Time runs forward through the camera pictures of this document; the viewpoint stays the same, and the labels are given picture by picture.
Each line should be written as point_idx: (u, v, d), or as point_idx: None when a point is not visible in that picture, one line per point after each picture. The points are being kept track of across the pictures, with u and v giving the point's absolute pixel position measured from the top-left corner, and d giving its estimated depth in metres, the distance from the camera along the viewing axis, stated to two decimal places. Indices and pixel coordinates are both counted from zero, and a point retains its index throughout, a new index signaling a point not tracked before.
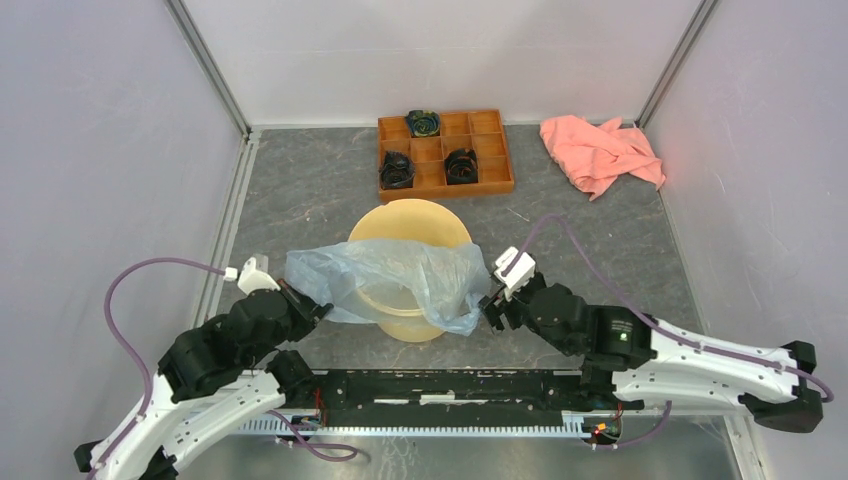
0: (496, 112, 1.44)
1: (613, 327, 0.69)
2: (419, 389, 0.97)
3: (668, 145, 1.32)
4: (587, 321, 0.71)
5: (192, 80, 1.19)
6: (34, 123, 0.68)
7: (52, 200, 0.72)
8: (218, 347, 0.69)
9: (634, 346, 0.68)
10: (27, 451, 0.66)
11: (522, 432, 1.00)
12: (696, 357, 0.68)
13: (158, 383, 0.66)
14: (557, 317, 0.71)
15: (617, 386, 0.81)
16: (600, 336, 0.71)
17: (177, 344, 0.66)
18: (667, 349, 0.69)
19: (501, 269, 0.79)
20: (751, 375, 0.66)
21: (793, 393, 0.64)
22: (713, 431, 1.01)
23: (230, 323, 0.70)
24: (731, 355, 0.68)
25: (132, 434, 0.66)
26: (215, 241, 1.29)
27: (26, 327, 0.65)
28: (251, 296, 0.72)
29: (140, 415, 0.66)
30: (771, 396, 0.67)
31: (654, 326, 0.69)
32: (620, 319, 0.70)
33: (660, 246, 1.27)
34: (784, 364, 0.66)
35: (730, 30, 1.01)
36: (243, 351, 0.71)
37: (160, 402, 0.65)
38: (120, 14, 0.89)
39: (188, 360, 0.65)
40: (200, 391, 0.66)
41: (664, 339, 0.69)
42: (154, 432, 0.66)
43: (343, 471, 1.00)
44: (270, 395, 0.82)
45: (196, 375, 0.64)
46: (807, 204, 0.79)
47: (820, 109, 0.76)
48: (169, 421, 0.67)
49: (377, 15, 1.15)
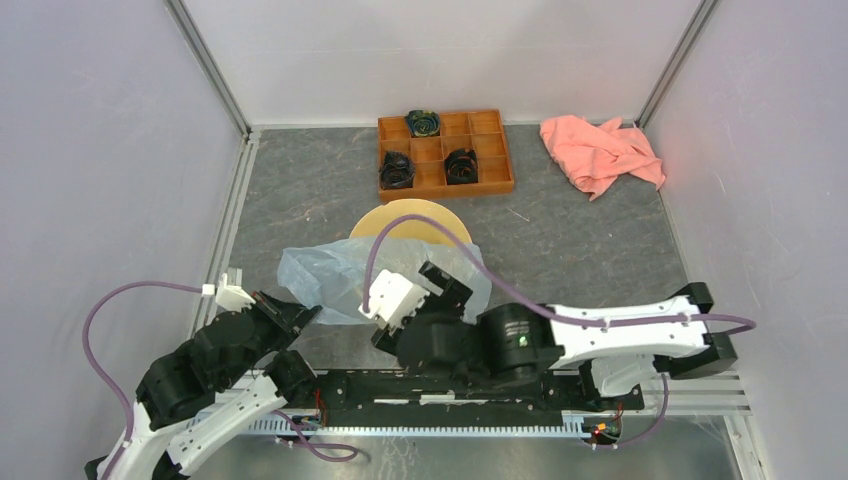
0: (496, 112, 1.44)
1: (508, 333, 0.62)
2: (419, 389, 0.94)
3: (669, 144, 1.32)
4: (462, 344, 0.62)
5: (192, 80, 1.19)
6: (34, 122, 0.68)
7: (53, 202, 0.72)
8: (190, 372, 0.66)
9: (533, 348, 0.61)
10: (29, 450, 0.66)
11: (522, 432, 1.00)
12: (602, 338, 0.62)
13: (138, 409, 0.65)
14: (422, 358, 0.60)
15: (597, 387, 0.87)
16: (490, 355, 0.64)
17: (150, 371, 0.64)
18: (573, 341, 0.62)
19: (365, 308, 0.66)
20: (662, 338, 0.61)
21: (703, 343, 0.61)
22: (713, 432, 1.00)
23: (197, 348, 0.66)
24: (637, 321, 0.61)
25: (122, 458, 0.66)
26: (215, 242, 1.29)
27: (26, 330, 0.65)
28: (216, 319, 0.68)
29: (127, 440, 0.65)
30: (686, 350, 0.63)
31: (552, 315, 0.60)
32: (513, 322, 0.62)
33: (661, 246, 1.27)
34: (686, 313, 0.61)
35: (730, 30, 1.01)
36: (217, 375, 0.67)
37: (144, 427, 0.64)
38: (120, 13, 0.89)
39: (159, 389, 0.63)
40: (176, 417, 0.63)
41: (569, 329, 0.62)
42: (144, 453, 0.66)
43: (343, 471, 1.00)
44: (270, 398, 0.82)
45: (169, 402, 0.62)
46: (807, 204, 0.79)
47: (821, 109, 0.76)
48: (159, 440, 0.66)
49: (377, 15, 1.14)
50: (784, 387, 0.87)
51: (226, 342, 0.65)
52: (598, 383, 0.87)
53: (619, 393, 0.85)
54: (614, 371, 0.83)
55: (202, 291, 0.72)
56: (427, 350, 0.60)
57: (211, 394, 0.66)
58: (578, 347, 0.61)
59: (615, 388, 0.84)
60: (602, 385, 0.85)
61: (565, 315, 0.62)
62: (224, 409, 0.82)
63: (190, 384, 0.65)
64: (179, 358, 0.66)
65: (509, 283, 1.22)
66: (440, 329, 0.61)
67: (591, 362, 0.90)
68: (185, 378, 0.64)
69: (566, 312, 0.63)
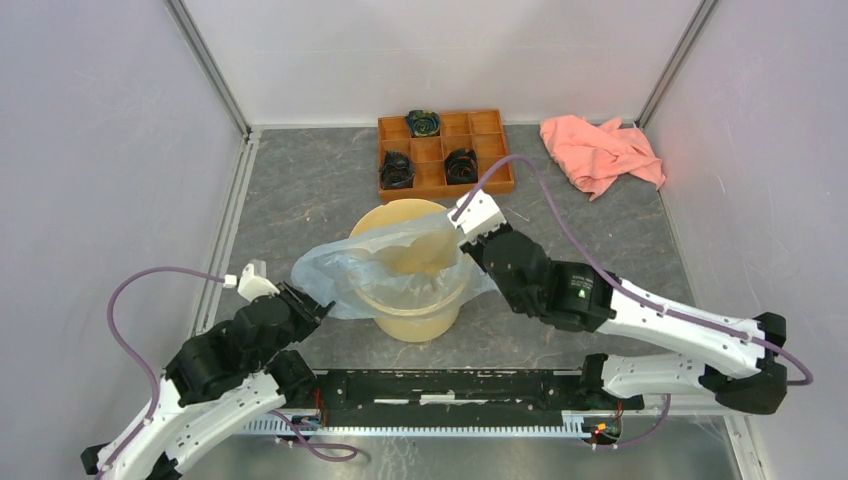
0: (496, 112, 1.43)
1: (573, 282, 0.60)
2: (419, 389, 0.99)
3: (669, 144, 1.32)
4: (542, 274, 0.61)
5: (192, 80, 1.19)
6: (34, 122, 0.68)
7: (53, 201, 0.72)
8: (225, 350, 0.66)
9: (594, 304, 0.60)
10: (29, 449, 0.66)
11: (522, 432, 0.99)
12: (657, 322, 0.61)
13: (164, 385, 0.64)
14: (510, 263, 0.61)
15: (604, 380, 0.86)
16: (558, 288, 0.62)
17: (184, 350, 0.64)
18: (628, 313, 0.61)
19: (454, 208, 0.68)
20: (714, 345, 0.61)
21: (756, 365, 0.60)
22: (713, 431, 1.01)
23: (234, 330, 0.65)
24: (695, 320, 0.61)
25: (139, 436, 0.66)
26: (215, 241, 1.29)
27: (26, 329, 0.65)
28: (257, 301, 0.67)
29: (148, 418, 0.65)
30: (732, 369, 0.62)
31: (616, 285, 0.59)
32: (580, 275, 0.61)
33: (661, 246, 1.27)
34: (750, 335, 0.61)
35: (730, 30, 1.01)
36: (250, 357, 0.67)
37: (168, 406, 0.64)
38: (120, 13, 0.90)
39: (193, 366, 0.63)
40: (206, 395, 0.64)
41: (628, 301, 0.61)
42: (161, 434, 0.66)
43: (343, 471, 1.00)
44: (270, 396, 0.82)
45: (202, 380, 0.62)
46: (807, 204, 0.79)
47: (820, 109, 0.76)
48: (176, 423, 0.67)
49: (377, 15, 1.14)
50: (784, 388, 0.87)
51: (264, 324, 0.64)
52: (606, 376, 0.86)
53: (622, 392, 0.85)
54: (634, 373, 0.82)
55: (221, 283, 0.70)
56: (517, 258, 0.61)
57: (243, 374, 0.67)
58: (629, 317, 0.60)
59: (619, 388, 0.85)
60: (610, 379, 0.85)
61: (630, 289, 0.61)
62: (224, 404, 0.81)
63: (223, 364, 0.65)
64: (213, 337, 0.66)
65: None
66: (534, 252, 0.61)
67: (603, 357, 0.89)
68: (218, 357, 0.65)
69: (632, 286, 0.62)
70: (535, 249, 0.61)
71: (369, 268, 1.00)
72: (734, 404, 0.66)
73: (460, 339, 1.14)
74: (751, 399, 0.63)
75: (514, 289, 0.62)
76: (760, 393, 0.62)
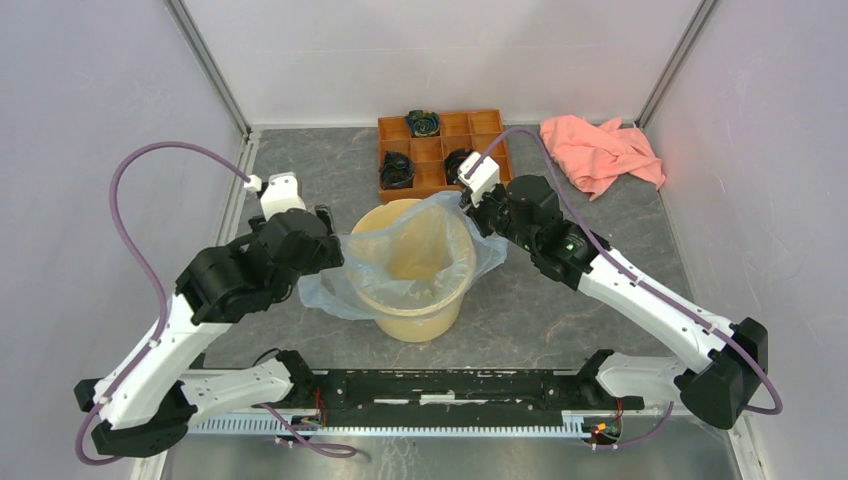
0: (496, 112, 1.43)
1: (568, 238, 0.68)
2: (419, 389, 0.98)
3: (669, 144, 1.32)
4: (547, 220, 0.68)
5: (193, 81, 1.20)
6: (35, 124, 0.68)
7: (55, 201, 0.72)
8: (250, 267, 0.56)
9: (576, 259, 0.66)
10: (26, 450, 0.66)
11: (522, 432, 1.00)
12: (627, 289, 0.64)
13: (176, 303, 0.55)
14: (525, 198, 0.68)
15: (598, 370, 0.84)
16: (556, 236, 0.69)
17: (196, 263, 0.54)
18: (602, 276, 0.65)
19: (467, 169, 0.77)
20: (672, 326, 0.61)
21: (711, 355, 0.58)
22: (713, 431, 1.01)
23: (260, 244, 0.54)
24: (663, 298, 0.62)
25: (141, 368, 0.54)
26: (215, 242, 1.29)
27: (27, 331, 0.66)
28: (297, 213, 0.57)
29: (154, 340, 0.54)
30: (689, 356, 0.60)
31: (602, 250, 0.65)
32: (577, 235, 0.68)
33: (661, 246, 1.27)
34: (715, 326, 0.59)
35: (730, 30, 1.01)
36: (279, 275, 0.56)
37: (181, 328, 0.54)
38: (120, 13, 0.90)
39: (207, 281, 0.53)
40: (226, 313, 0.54)
41: (605, 264, 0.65)
42: (172, 360, 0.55)
43: (344, 471, 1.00)
44: (285, 379, 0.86)
45: (219, 292, 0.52)
46: (808, 205, 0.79)
47: (820, 109, 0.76)
48: (188, 349, 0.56)
49: (377, 15, 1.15)
50: (784, 388, 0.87)
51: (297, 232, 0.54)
52: (601, 368, 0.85)
53: (613, 389, 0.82)
54: (626, 364, 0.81)
55: (245, 184, 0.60)
56: (534, 196, 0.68)
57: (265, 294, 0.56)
58: (600, 277, 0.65)
59: (611, 381, 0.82)
60: (604, 369, 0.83)
61: (615, 257, 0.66)
62: (242, 374, 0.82)
63: (249, 280, 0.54)
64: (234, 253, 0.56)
65: (508, 283, 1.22)
66: (550, 200, 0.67)
67: (608, 353, 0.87)
68: (238, 270, 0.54)
69: (619, 256, 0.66)
70: (551, 196, 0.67)
71: (370, 268, 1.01)
72: (695, 411, 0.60)
73: (460, 339, 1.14)
74: (707, 401, 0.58)
75: (520, 225, 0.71)
76: (713, 393, 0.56)
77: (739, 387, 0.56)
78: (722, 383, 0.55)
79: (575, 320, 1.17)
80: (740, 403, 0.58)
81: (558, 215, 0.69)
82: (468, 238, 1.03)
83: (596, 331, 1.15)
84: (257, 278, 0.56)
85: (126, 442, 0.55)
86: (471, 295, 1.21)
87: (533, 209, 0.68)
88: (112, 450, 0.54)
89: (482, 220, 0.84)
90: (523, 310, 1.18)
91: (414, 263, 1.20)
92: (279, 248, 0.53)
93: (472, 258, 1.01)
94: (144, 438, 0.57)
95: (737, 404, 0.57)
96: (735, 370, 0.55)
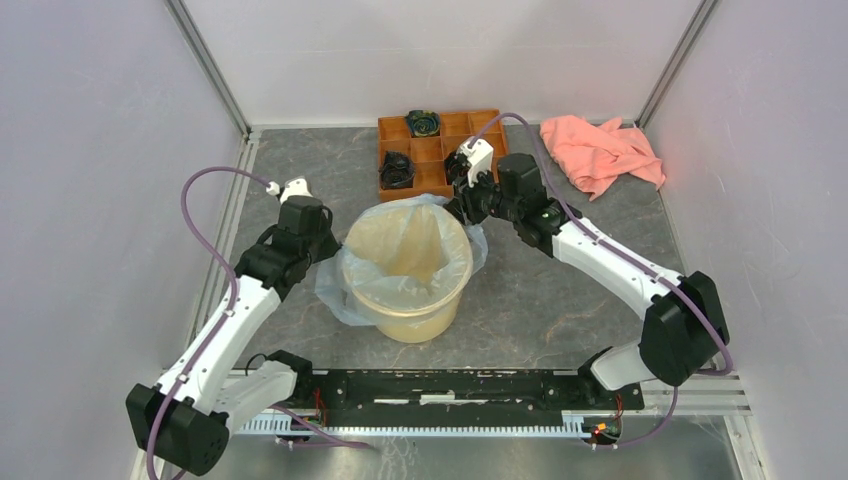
0: (495, 112, 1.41)
1: (547, 209, 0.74)
2: (419, 389, 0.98)
3: (669, 145, 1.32)
4: (527, 192, 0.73)
5: (193, 81, 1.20)
6: (34, 123, 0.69)
7: (54, 201, 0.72)
8: (280, 248, 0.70)
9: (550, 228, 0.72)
10: (25, 450, 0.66)
11: (522, 432, 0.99)
12: (588, 248, 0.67)
13: (243, 282, 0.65)
14: (509, 169, 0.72)
15: (593, 363, 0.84)
16: (537, 208, 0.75)
17: (247, 255, 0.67)
18: (566, 237, 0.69)
19: (468, 141, 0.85)
20: (623, 276, 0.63)
21: (653, 299, 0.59)
22: (713, 432, 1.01)
23: (282, 229, 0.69)
24: (618, 253, 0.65)
25: (217, 339, 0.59)
26: (215, 242, 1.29)
27: (23, 330, 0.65)
28: (296, 198, 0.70)
29: (230, 310, 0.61)
30: (638, 305, 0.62)
31: (571, 216, 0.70)
32: (555, 207, 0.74)
33: (661, 246, 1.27)
34: (661, 274, 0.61)
35: (729, 29, 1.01)
36: (307, 245, 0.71)
37: (252, 295, 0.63)
38: (120, 13, 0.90)
39: (262, 262, 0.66)
40: (285, 281, 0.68)
41: (574, 229, 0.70)
42: (243, 330, 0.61)
43: (344, 471, 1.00)
44: (287, 372, 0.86)
45: (277, 268, 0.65)
46: (809, 204, 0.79)
47: (820, 109, 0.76)
48: (254, 322, 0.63)
49: (377, 15, 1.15)
50: (784, 387, 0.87)
51: (309, 211, 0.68)
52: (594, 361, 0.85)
53: (608, 381, 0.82)
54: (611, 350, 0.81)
55: (267, 188, 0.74)
56: (517, 169, 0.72)
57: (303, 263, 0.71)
58: (567, 238, 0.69)
59: (605, 374, 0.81)
60: (596, 362, 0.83)
61: (584, 223, 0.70)
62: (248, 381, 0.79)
63: (288, 255, 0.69)
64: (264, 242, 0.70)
65: (509, 283, 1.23)
66: (532, 173, 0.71)
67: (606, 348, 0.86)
68: (278, 253, 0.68)
69: (588, 223, 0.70)
70: (534, 169, 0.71)
71: (363, 268, 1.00)
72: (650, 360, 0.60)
73: (460, 339, 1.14)
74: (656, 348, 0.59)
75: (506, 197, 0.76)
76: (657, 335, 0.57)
77: (681, 330, 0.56)
78: (658, 323, 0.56)
79: (575, 320, 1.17)
80: (692, 353, 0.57)
81: (539, 189, 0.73)
82: (463, 236, 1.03)
83: (596, 331, 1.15)
84: (295, 252, 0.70)
85: (207, 423, 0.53)
86: (471, 295, 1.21)
87: (516, 180, 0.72)
88: (195, 429, 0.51)
89: (475, 202, 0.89)
90: (523, 310, 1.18)
91: (410, 266, 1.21)
92: (300, 224, 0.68)
93: (469, 256, 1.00)
94: (214, 428, 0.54)
95: (680, 350, 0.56)
96: (672, 311, 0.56)
